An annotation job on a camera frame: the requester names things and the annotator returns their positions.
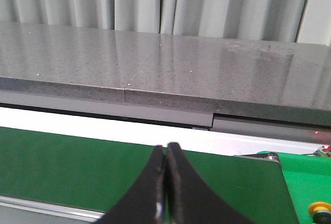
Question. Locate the white pleated curtain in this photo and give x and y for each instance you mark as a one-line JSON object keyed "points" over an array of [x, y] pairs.
{"points": [[305, 21]]}

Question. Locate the green conveyor belt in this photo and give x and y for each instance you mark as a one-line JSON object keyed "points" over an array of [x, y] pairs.
{"points": [[94, 174]]}

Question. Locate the white conveyor back rail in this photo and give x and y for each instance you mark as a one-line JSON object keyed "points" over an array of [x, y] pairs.
{"points": [[149, 134]]}

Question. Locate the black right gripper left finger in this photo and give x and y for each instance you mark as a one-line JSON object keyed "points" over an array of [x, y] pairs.
{"points": [[144, 200]]}

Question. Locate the grey granite counter slab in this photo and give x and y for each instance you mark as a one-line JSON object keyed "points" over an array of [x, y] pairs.
{"points": [[281, 81]]}

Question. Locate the red lit sensor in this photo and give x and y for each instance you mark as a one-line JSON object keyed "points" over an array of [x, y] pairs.
{"points": [[323, 151]]}

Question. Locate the aluminium conveyor front rail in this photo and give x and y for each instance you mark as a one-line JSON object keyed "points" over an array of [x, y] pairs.
{"points": [[16, 210]]}

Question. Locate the conveyor end roller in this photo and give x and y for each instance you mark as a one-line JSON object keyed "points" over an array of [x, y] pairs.
{"points": [[268, 156]]}

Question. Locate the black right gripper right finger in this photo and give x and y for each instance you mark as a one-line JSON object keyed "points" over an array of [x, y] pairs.
{"points": [[190, 199]]}

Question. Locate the yellow button in bin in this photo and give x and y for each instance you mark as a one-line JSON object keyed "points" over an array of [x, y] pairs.
{"points": [[320, 212]]}

